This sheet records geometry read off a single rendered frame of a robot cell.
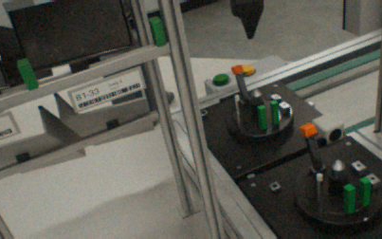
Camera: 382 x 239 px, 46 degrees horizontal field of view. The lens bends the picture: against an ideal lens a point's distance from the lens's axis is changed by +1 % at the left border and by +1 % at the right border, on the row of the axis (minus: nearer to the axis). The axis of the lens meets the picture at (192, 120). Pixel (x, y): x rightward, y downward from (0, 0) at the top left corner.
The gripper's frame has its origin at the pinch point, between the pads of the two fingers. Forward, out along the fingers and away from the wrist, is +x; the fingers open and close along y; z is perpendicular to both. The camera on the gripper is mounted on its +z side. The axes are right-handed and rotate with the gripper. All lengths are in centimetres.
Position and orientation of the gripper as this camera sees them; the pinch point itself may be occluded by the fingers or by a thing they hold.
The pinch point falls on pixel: (247, 15)
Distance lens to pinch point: 98.4
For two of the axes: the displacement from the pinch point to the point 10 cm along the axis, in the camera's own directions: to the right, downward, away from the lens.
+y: -0.5, 5.5, -8.4
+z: -9.8, 1.2, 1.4
